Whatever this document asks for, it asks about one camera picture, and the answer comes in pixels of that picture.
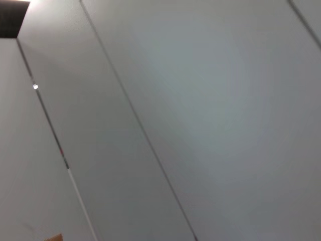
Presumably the khaki canvas food bag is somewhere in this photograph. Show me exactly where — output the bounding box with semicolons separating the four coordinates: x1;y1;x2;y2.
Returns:
46;232;64;241

